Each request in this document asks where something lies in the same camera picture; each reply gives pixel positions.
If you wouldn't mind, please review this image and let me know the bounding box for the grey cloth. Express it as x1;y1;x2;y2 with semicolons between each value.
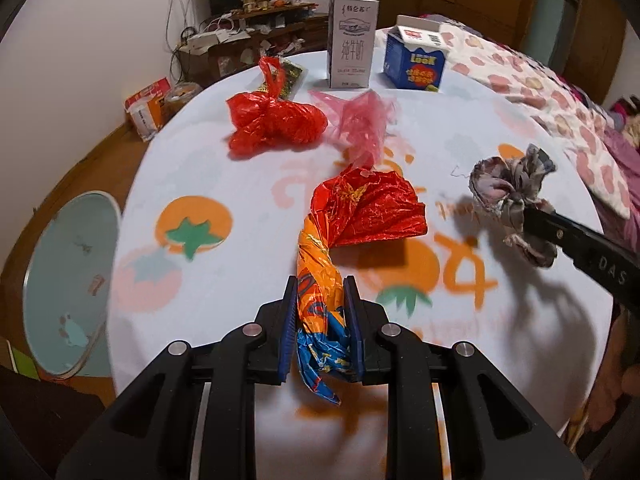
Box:
469;144;558;269

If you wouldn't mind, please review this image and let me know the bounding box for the orange blue foil wrapper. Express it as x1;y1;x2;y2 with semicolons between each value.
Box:
296;166;427;405

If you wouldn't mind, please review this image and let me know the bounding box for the pink translucent plastic bag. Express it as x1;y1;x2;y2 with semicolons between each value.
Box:
309;90;397;167

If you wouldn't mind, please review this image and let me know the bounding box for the red plastic bag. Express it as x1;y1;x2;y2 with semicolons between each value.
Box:
227;56;328;158

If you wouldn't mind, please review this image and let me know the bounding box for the light blue trash bin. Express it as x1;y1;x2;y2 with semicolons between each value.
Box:
23;191;120;379

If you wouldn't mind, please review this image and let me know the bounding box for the pink heart-pattern blanket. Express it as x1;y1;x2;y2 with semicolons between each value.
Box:
440;23;638;220

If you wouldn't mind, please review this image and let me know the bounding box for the light blue fruit-print bedsheet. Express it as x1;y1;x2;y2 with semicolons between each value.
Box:
106;49;614;480

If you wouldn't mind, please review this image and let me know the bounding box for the brown wooden wardrobe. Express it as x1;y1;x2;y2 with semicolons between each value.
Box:
378;0;627;104

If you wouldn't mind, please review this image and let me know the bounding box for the red white cardboard box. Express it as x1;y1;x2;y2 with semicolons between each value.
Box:
124;77;171;142

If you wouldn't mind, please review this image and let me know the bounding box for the yellow container in plastic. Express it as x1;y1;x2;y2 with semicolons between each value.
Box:
164;81;202;120

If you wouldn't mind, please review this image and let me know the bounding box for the dark green snack packet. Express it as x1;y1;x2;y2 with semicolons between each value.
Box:
257;58;305;100

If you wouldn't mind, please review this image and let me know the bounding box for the blue Look milk carton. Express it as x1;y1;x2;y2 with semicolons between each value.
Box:
383;15;449;92

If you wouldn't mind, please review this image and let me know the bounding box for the dark wooden cabinet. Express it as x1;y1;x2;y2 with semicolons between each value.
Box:
175;0;329;87

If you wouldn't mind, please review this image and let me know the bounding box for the white tall milk carton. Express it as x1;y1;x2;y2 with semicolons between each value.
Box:
326;0;378;89

